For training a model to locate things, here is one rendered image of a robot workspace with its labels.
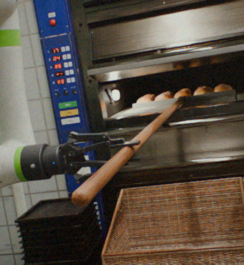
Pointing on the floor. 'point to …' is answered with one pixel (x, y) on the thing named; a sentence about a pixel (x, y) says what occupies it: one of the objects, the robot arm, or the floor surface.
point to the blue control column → (54, 6)
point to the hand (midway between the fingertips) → (127, 151)
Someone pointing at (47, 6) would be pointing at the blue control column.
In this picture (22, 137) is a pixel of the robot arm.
